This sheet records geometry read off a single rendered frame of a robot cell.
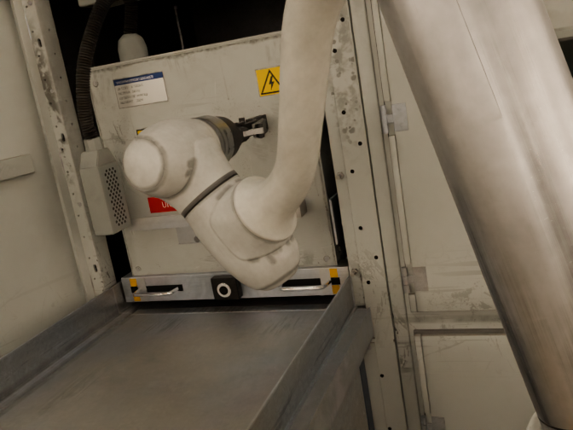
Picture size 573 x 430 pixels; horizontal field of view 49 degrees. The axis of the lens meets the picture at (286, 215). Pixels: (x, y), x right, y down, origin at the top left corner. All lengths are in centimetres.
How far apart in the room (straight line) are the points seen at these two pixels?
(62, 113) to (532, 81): 116
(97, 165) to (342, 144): 50
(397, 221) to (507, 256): 77
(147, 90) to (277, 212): 61
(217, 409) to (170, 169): 38
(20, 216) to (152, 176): 64
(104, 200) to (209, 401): 51
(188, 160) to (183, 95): 47
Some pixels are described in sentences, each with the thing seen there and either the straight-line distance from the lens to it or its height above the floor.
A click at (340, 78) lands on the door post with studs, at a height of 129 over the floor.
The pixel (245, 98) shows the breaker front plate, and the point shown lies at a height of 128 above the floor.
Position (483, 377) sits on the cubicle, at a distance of 127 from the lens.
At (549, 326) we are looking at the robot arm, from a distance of 45.
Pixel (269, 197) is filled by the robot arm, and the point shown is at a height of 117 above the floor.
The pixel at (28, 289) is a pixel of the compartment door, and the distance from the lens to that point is 148.
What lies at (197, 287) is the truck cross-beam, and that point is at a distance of 141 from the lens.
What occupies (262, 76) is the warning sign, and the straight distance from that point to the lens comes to 126.
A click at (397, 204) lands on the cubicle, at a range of 116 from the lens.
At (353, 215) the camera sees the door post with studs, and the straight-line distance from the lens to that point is 121.
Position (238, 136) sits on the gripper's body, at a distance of 105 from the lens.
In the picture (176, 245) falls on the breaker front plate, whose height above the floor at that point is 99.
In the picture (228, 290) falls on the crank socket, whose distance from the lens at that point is 135.
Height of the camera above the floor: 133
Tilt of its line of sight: 13 degrees down
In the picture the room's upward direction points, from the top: 10 degrees counter-clockwise
